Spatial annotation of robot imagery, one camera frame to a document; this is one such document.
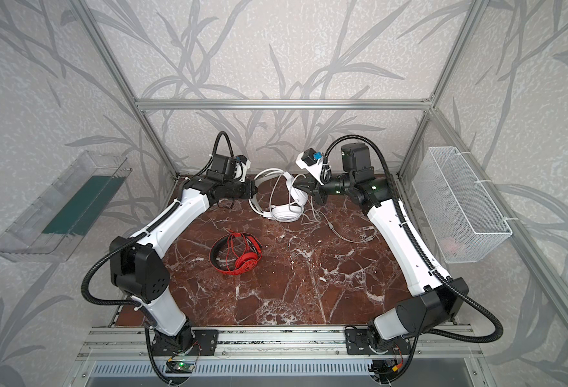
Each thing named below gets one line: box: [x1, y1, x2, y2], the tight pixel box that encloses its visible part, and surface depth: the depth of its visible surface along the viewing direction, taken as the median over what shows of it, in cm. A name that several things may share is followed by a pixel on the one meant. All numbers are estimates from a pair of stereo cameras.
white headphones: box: [247, 168, 309, 223], surface depth 76 cm
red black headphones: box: [209, 232, 264, 276], surface depth 93 cm
